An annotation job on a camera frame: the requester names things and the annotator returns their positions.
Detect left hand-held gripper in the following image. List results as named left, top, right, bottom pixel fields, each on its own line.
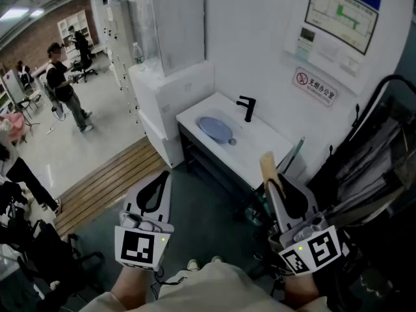
left=114, top=170, right=176, bottom=272

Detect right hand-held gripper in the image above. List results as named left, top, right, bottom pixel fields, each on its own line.
left=264, top=173, right=343, bottom=276

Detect yellow sponge brush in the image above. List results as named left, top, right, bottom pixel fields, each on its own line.
left=259, top=151, right=287, bottom=198

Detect big blue plate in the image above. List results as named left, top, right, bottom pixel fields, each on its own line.
left=198, top=116, right=234, bottom=143

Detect person's left forearm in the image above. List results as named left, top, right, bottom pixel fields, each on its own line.
left=110, top=265, right=157, bottom=312

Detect person's right forearm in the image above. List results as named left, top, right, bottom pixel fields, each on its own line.
left=282, top=270, right=322, bottom=307

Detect dark sink cabinet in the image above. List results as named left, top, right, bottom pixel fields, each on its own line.
left=177, top=123, right=261, bottom=207

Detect white sink counter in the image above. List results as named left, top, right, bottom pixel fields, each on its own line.
left=175, top=92, right=295, bottom=190

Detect black folding cart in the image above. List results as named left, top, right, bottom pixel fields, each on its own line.
left=307, top=74, right=416, bottom=312

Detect black faucet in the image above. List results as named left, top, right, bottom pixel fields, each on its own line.
left=235, top=95, right=257, bottom=124

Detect white stepped ledge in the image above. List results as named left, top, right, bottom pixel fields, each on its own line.
left=128, top=60, right=216, bottom=169

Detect person's beige clothing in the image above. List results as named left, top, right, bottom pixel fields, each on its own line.
left=79, top=261, right=331, bottom=312

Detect black equipment pile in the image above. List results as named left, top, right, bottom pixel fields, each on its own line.
left=0, top=180, right=105, bottom=308

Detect clear water bottle green label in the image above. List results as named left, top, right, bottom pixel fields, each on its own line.
left=132, top=42, right=145, bottom=65

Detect black office chair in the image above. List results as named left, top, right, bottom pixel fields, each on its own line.
left=70, top=58, right=99, bottom=83

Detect white lockers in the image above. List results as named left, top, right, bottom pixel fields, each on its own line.
left=105, top=0, right=146, bottom=136

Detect frosted panel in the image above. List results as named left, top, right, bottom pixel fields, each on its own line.
left=151, top=0, right=206, bottom=77

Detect white standing board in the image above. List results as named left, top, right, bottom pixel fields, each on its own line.
left=3, top=69, right=26, bottom=104

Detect white bookshelf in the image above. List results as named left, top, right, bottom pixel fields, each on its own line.
left=57, top=10, right=94, bottom=61

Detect framed floor plan poster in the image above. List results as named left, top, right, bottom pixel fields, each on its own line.
left=304, top=0, right=385, bottom=56

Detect teal handled cleaning tool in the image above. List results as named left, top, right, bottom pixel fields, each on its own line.
left=279, top=136, right=306, bottom=177

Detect no smoking wall sign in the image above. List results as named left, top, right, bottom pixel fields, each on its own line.
left=292, top=66, right=339, bottom=107

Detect white wall notice board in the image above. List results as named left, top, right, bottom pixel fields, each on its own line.
left=281, top=0, right=387, bottom=96

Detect white wall control panel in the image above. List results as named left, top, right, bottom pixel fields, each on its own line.
left=295, top=27, right=317, bottom=62

